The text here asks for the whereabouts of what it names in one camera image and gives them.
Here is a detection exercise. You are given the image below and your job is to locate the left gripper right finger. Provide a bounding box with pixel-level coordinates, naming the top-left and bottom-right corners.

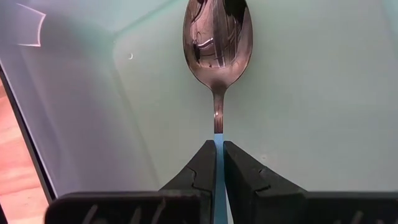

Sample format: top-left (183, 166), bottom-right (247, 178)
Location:
top-left (223, 141), bottom-right (398, 224)

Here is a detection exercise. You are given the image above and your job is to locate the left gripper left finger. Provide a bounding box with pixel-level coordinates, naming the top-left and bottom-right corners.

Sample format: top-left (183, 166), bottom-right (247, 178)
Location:
top-left (45, 139), bottom-right (216, 224)

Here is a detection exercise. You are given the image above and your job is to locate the blue-handled dark spoon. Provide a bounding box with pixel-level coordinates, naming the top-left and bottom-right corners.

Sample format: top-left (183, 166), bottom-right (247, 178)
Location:
top-left (182, 0), bottom-right (254, 224)

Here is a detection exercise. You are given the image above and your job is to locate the frosted white plastic bin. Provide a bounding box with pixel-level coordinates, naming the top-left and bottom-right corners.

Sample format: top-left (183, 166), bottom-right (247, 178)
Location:
top-left (0, 0), bottom-right (398, 203)

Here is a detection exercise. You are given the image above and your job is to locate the black table frame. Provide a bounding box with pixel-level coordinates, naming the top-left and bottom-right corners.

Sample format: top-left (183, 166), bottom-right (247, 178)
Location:
top-left (0, 58), bottom-right (58, 224)

